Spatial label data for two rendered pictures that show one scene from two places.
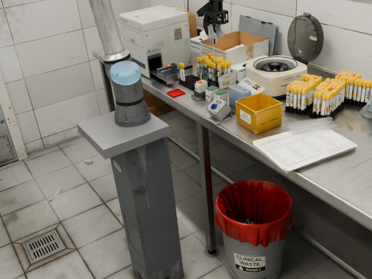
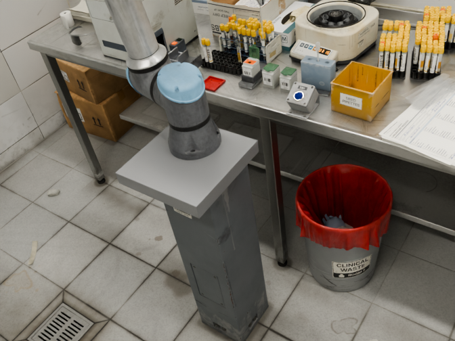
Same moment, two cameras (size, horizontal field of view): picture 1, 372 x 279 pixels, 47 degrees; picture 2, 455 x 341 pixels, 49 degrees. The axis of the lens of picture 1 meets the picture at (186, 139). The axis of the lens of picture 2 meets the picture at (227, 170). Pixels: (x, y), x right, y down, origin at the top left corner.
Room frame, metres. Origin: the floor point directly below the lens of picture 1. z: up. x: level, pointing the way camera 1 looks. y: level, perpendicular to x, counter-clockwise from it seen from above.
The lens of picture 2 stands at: (0.52, 0.49, 1.80)
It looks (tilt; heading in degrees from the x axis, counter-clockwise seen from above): 42 degrees down; 342
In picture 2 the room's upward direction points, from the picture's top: 11 degrees counter-clockwise
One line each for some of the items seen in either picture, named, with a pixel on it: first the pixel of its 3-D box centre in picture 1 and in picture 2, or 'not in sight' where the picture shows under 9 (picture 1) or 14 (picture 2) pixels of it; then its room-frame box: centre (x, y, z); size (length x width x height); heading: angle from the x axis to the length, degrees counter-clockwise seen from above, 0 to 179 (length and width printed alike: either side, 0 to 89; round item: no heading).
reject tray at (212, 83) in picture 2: (175, 93); (212, 83); (1.91, 0.03, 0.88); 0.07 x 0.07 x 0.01; 30
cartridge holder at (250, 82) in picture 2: (201, 93); (252, 76); (1.85, -0.09, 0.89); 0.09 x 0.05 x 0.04; 119
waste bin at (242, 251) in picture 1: (253, 234); (340, 231); (1.59, -0.29, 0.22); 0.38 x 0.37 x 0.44; 30
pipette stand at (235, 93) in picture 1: (239, 98); (318, 74); (1.68, -0.25, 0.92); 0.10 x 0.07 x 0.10; 32
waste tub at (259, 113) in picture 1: (258, 113); (361, 91); (1.53, -0.30, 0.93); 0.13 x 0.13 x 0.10; 27
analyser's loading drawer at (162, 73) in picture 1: (162, 72); (173, 56); (2.10, 0.09, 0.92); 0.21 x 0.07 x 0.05; 30
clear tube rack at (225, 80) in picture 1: (215, 75); (250, 44); (2.02, -0.18, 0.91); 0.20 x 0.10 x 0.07; 30
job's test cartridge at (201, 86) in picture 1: (201, 88); (251, 70); (1.85, -0.09, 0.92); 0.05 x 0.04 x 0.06; 119
